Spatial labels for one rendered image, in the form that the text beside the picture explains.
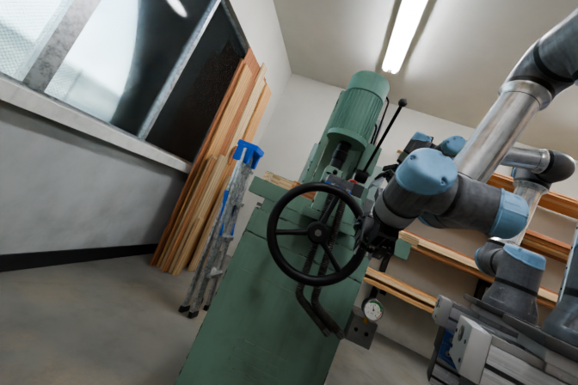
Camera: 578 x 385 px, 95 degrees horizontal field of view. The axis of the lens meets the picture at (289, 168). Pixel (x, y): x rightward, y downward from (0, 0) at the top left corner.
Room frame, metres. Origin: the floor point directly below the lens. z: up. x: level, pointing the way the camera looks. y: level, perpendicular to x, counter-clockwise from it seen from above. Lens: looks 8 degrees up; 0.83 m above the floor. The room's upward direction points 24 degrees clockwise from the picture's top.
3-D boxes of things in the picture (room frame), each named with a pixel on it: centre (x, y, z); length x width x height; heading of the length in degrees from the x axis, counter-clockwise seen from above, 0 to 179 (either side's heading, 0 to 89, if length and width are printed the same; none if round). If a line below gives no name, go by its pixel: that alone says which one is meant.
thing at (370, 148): (1.30, -0.35, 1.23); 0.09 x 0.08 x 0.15; 175
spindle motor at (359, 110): (1.10, -0.18, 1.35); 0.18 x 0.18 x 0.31
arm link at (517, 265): (0.93, -0.89, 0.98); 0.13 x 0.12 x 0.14; 167
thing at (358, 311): (0.94, -0.43, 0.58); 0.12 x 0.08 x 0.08; 175
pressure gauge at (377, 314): (0.87, -0.42, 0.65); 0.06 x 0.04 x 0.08; 85
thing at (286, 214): (1.04, -0.17, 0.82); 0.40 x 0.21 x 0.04; 85
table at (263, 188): (0.99, -0.20, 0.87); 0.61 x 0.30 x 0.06; 85
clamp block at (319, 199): (0.91, -0.19, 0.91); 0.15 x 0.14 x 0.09; 85
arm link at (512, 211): (0.43, -0.31, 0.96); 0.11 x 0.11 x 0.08; 81
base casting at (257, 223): (1.23, -0.19, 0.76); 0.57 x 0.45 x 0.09; 175
